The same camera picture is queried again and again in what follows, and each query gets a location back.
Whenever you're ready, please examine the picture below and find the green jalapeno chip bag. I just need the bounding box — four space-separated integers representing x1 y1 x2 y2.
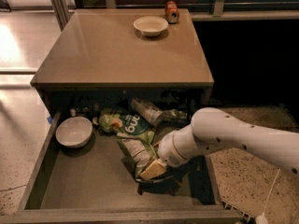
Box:
116 132 180 185

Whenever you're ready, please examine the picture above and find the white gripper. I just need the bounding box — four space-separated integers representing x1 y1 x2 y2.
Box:
140 131 189 180

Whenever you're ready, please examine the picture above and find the green snack bag in drawer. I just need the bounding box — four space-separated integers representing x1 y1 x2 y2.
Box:
98 108 155 144

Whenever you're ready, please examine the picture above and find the white bowl in drawer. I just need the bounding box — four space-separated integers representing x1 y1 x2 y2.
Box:
55 117 93 148

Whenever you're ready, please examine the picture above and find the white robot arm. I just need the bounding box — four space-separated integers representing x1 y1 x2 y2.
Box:
140 107 299 180

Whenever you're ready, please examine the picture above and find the open grey top drawer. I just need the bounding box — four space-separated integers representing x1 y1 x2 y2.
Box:
1 113 241 224

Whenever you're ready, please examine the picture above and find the white bowl on cabinet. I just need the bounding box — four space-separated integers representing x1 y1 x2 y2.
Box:
134 16 168 37

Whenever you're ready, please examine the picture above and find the white cable plug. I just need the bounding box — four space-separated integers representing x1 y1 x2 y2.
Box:
255 214 269 224

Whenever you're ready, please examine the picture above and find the white cable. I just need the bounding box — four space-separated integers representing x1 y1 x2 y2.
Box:
263 168 281 215

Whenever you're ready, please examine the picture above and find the grey cabinet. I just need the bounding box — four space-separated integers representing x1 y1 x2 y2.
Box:
31 8 214 105

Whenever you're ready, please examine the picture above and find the orange soda can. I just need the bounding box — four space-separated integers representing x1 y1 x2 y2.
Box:
164 1 179 24

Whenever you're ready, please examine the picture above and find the dark crumpled bag in drawer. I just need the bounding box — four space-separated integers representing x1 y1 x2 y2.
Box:
163 109 188 123

